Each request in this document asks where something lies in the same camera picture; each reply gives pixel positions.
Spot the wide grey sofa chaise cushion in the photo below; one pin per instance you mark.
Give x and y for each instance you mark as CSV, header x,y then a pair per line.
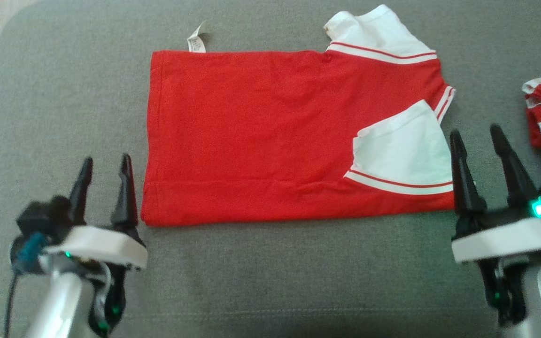
x,y
275,272

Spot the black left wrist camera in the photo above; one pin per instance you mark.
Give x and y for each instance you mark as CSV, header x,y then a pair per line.
x,y
40,218

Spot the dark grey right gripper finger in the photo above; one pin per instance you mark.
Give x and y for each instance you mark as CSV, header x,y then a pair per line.
x,y
465,188
517,183

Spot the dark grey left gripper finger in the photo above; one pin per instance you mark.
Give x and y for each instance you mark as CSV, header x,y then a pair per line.
x,y
126,202
81,197

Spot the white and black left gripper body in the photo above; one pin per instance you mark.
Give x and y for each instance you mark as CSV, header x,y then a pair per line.
x,y
101,244

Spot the red and white shirt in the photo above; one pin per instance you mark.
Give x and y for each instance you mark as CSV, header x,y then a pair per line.
x,y
251,131

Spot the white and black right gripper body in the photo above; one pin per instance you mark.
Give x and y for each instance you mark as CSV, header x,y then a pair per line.
x,y
500,239

